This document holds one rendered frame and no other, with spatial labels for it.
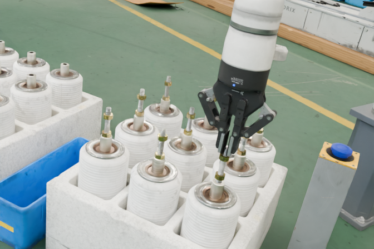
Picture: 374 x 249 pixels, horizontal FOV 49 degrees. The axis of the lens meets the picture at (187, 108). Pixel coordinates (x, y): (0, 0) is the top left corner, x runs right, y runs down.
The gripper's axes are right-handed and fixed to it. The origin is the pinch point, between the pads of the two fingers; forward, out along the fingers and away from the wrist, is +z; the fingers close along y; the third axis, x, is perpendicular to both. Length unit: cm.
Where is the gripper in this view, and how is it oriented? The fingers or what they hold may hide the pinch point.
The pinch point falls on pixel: (227, 143)
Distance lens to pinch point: 67.9
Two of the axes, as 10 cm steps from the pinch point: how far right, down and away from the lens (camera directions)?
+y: 8.9, 3.1, -3.4
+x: 4.4, -3.2, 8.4
